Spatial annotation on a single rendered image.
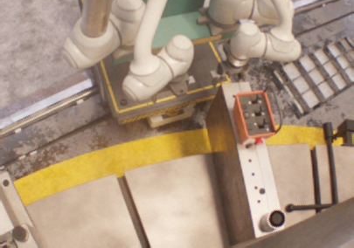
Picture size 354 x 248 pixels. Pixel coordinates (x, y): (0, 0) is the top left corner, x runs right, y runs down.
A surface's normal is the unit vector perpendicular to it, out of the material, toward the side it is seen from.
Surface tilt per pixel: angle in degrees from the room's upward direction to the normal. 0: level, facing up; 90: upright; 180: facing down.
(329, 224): 45
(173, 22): 0
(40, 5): 0
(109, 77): 0
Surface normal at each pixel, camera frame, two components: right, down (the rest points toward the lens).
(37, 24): 0.11, -0.43
